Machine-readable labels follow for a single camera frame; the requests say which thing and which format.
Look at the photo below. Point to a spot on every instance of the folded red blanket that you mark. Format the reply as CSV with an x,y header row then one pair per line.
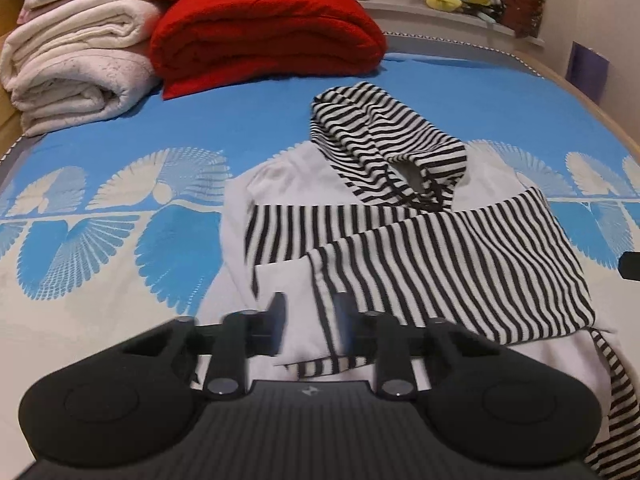
x,y
265,35

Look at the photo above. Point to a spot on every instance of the white window ledge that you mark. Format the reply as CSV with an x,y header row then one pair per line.
x,y
440,22

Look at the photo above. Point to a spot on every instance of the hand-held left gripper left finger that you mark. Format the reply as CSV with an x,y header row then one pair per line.
x,y
278,322

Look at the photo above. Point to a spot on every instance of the purple box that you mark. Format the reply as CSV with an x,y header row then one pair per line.
x,y
590,67

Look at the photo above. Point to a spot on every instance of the dark red cushion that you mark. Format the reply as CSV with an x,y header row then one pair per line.
x,y
522,0

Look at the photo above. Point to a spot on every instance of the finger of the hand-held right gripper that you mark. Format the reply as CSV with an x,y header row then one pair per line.
x,y
631,265

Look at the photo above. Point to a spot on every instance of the blue white patterned bed mat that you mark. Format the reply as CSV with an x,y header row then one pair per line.
x,y
120,230

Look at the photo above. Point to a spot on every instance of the folded white blanket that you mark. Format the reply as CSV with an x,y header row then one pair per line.
x,y
75,60

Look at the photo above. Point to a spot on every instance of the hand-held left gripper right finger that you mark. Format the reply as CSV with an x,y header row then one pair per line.
x,y
344,325

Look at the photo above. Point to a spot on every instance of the white black striped hooded top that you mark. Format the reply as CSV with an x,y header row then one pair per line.
x,y
440,265

